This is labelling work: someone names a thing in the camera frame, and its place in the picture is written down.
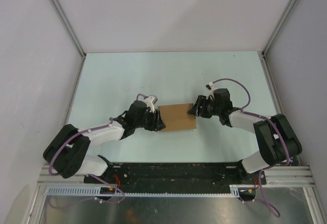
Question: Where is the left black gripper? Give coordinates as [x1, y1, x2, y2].
[134, 107, 166, 131]

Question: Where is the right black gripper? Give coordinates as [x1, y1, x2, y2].
[188, 95, 221, 119]

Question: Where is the brown cardboard box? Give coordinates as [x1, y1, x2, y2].
[158, 103, 197, 132]

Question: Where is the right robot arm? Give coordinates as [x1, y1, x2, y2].
[188, 88, 302, 184]

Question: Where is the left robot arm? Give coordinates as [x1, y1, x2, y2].
[43, 97, 166, 183]

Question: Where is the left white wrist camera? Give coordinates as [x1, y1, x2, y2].
[143, 95, 158, 113]

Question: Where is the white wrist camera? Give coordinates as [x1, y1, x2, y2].
[205, 82, 217, 98]
[143, 95, 158, 113]

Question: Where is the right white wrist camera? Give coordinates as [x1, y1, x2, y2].
[205, 82, 217, 98]

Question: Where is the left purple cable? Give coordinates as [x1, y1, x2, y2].
[48, 93, 146, 209]

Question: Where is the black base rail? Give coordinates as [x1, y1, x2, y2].
[100, 163, 266, 193]

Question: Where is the grey slotted cable duct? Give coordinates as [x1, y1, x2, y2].
[46, 186, 240, 198]

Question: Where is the aluminium frame rail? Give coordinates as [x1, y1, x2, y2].
[37, 165, 316, 188]

